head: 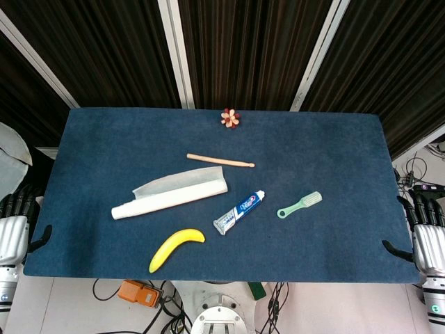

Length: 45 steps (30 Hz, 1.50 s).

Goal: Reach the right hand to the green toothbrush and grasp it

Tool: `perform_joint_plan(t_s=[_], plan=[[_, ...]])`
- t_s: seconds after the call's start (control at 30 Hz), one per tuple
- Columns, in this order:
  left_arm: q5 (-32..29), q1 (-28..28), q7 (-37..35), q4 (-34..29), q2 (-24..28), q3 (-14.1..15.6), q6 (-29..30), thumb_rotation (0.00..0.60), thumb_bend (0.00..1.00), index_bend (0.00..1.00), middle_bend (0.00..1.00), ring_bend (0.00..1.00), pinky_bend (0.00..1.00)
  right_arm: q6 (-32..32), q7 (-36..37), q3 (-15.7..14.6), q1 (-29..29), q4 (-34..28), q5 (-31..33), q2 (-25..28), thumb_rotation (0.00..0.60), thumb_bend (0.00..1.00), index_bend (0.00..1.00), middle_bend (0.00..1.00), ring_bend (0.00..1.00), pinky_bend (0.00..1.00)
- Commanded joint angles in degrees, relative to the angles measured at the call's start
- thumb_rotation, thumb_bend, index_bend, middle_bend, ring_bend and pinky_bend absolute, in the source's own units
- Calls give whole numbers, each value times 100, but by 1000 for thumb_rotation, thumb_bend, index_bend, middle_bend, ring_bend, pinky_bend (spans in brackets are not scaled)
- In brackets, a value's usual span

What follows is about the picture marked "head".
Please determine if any white window frame post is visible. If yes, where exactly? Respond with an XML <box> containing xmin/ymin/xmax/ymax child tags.
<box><xmin>156</xmin><ymin>0</ymin><xmax>195</xmax><ymax>110</ymax></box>
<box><xmin>0</xmin><ymin>7</ymin><xmax>81</xmax><ymax>109</ymax></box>
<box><xmin>289</xmin><ymin>0</ymin><xmax>352</xmax><ymax>112</ymax></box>

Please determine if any yellow banana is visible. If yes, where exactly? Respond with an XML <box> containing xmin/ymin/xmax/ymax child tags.
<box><xmin>149</xmin><ymin>228</ymin><xmax>207</xmax><ymax>274</ymax></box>

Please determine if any black cable bundle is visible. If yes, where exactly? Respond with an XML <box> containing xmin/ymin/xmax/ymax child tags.
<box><xmin>260</xmin><ymin>281</ymin><xmax>290</xmax><ymax>334</ymax></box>

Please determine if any grey fabric cover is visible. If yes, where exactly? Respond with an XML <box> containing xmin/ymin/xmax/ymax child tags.
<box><xmin>0</xmin><ymin>121</ymin><xmax>33</xmax><ymax>202</ymax></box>

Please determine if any blue felt table mat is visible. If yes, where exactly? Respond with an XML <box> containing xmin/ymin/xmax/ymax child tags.
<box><xmin>22</xmin><ymin>106</ymin><xmax>421</xmax><ymax>285</ymax></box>

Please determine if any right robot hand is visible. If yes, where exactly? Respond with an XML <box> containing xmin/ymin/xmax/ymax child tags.
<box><xmin>381</xmin><ymin>185</ymin><xmax>445</xmax><ymax>276</ymax></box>

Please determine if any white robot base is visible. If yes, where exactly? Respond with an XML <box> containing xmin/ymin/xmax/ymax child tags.
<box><xmin>172</xmin><ymin>280</ymin><xmax>268</xmax><ymax>334</ymax></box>

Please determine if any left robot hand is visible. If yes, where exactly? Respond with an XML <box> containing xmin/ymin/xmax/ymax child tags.
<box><xmin>0</xmin><ymin>184</ymin><xmax>53</xmax><ymax>267</ymax></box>

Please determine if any red and beige flower toy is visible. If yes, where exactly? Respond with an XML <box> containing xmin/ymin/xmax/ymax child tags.
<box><xmin>220</xmin><ymin>108</ymin><xmax>243</xmax><ymax>129</ymax></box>

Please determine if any toothpaste tube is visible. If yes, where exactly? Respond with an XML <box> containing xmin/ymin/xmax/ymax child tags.
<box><xmin>212</xmin><ymin>189</ymin><xmax>266</xmax><ymax>237</ymax></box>

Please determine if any green toothbrush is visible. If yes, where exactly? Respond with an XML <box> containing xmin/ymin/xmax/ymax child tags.
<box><xmin>276</xmin><ymin>191</ymin><xmax>323</xmax><ymax>220</ymax></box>

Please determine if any orange pedal box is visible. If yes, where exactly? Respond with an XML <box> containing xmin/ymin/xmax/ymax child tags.
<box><xmin>116</xmin><ymin>279</ymin><xmax>161</xmax><ymax>310</ymax></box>

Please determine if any wooden stick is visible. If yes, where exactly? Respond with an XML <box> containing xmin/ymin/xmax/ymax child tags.
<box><xmin>186</xmin><ymin>152</ymin><xmax>256</xmax><ymax>168</ymax></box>

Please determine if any rolled white paper sheet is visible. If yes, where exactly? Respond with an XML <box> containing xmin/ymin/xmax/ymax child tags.
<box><xmin>111</xmin><ymin>165</ymin><xmax>229</xmax><ymax>221</ymax></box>

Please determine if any black device with purple label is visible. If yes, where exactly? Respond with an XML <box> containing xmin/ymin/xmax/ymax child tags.
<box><xmin>412</xmin><ymin>184</ymin><xmax>445</xmax><ymax>200</ymax></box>

